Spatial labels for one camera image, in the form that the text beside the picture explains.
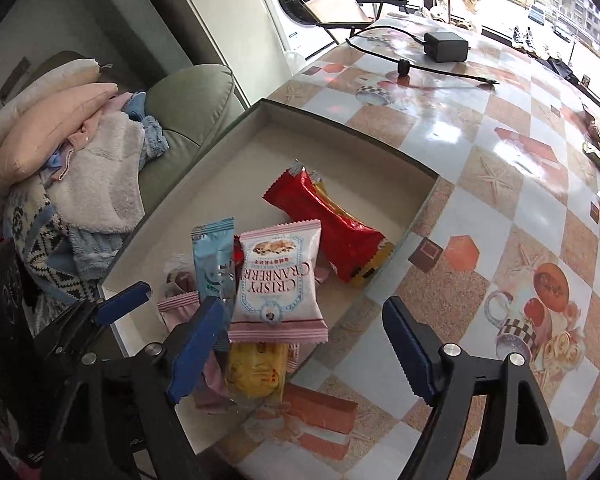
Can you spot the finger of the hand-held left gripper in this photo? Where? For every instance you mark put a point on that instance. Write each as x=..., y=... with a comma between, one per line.
x=122, y=302

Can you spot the patterned knit blanket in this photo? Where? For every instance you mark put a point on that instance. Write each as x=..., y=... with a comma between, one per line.
x=35, y=245

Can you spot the light blue snack packet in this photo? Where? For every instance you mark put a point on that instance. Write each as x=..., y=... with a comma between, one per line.
x=212, y=260

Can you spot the cardboard box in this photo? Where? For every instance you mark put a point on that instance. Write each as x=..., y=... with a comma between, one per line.
x=260, y=170

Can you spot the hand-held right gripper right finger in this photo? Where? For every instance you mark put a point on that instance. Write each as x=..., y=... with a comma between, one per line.
x=410, y=350

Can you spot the blue fluffy cloth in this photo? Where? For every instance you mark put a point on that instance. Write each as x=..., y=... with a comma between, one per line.
x=155, y=140

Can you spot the brown chocolate candy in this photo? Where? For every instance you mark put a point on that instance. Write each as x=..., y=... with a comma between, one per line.
x=182, y=278

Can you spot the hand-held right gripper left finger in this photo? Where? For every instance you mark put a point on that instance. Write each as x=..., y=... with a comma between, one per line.
x=195, y=350

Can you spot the red snack packet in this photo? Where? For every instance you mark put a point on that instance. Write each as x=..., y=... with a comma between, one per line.
x=330, y=230

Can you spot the light blue fleece cloth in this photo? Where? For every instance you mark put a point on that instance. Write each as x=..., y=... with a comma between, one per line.
x=95, y=255

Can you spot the pink white snack packet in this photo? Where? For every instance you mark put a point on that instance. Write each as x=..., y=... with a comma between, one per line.
x=280, y=285

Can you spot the cream pillow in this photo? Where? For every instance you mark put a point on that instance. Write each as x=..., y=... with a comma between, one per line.
x=40, y=85

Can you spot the folding chair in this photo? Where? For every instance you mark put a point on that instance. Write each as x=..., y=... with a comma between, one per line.
x=330, y=7

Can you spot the long pink snack packet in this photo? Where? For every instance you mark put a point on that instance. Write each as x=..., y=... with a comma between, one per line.
x=177, y=312

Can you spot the grey green sofa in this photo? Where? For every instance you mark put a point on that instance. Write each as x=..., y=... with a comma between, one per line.
x=190, y=105

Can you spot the white tall cabinet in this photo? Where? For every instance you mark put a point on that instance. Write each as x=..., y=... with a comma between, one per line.
x=220, y=10

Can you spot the pink pillow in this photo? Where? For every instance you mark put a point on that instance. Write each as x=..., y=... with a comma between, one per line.
x=45, y=130

